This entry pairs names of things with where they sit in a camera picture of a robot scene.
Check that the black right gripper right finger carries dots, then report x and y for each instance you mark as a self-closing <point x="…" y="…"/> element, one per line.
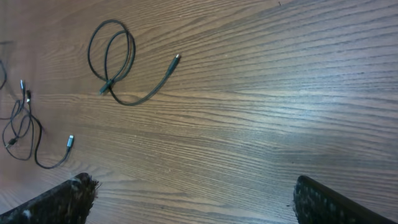
<point x="315" y="203"/>

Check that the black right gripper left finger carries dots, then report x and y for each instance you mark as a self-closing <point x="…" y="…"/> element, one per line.
<point x="68" y="202"/>

